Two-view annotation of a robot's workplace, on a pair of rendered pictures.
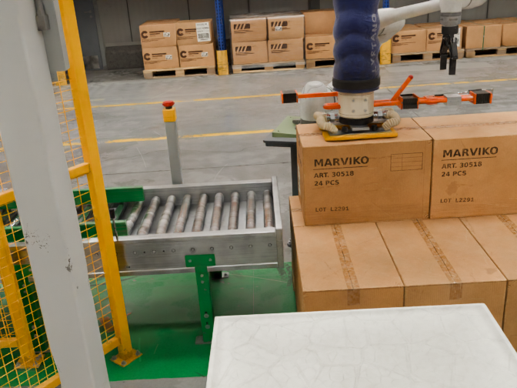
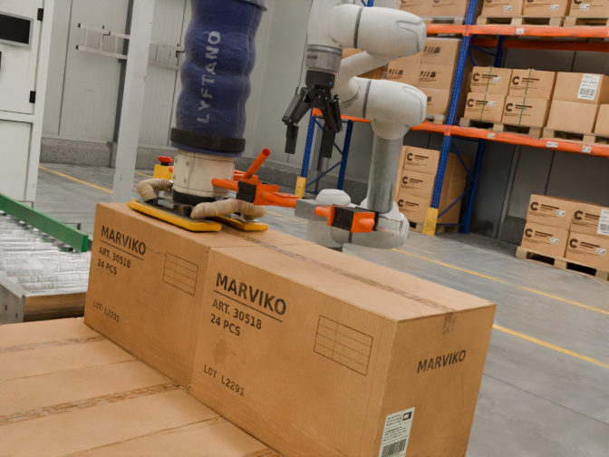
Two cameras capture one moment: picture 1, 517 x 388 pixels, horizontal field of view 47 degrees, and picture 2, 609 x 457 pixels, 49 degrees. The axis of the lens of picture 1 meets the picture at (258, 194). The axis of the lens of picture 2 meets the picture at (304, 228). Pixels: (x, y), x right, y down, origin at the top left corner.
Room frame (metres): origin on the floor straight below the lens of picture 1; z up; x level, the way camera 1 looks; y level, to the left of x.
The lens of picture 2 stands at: (1.51, -2.12, 1.28)
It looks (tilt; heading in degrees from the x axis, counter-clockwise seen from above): 9 degrees down; 43
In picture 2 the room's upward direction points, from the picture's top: 9 degrees clockwise
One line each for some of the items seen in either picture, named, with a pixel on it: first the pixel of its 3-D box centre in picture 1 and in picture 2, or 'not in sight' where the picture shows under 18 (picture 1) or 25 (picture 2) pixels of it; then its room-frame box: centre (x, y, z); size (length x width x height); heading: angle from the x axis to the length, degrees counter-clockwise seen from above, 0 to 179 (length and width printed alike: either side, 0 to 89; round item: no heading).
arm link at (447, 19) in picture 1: (450, 18); (323, 60); (2.76, -0.93, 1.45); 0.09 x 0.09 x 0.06
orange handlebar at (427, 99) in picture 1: (390, 96); (275, 190); (2.89, -0.69, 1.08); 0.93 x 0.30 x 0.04; 91
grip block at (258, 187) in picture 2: (407, 101); (257, 192); (2.77, -0.75, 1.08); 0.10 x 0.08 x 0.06; 1
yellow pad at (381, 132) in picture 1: (359, 131); (172, 210); (2.67, -0.50, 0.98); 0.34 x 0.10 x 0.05; 91
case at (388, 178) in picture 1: (359, 169); (195, 285); (2.78, -0.52, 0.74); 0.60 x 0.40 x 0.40; 90
